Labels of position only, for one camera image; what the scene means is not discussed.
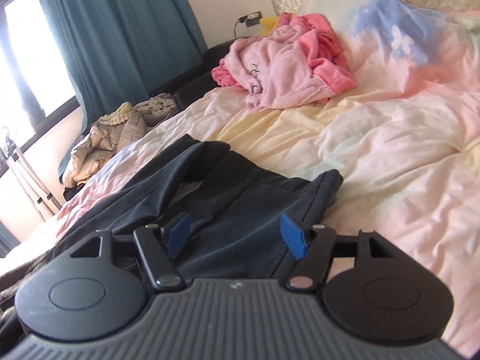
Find pink fleece robe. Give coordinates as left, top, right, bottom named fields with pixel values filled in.
left=211, top=12, right=358, bottom=109

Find dark framed window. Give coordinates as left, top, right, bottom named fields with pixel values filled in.
left=0, top=0, right=81, bottom=181

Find beige quilted jacket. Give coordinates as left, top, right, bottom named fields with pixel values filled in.
left=62, top=110, right=149, bottom=188

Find cream knitted cloth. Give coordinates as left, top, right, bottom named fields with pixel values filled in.
left=99, top=101, right=137, bottom=126

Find wall socket with charger cable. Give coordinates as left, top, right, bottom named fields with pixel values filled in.
left=233, top=11, right=262, bottom=40

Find patterned beige cloth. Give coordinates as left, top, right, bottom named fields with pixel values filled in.
left=135, top=92, right=177, bottom=124

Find pastel bed duvet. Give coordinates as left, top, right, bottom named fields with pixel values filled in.
left=0, top=75, right=480, bottom=359

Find dark denim pants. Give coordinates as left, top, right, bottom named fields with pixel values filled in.
left=0, top=133, right=344, bottom=297

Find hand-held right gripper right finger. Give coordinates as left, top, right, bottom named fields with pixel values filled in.
left=280, top=213, right=398, bottom=291

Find yellow plush item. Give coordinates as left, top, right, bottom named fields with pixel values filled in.
left=260, top=15, right=280, bottom=34

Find pastel butterfly pillow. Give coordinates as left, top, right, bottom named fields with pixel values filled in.
left=296, top=0, right=480, bottom=83

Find blue curtain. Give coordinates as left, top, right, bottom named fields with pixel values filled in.
left=32, top=0, right=209, bottom=109

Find black sofa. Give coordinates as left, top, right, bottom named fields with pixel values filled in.
left=148, top=37, right=233, bottom=128

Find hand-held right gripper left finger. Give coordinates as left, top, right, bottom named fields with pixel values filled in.
left=71, top=212, right=191, bottom=290

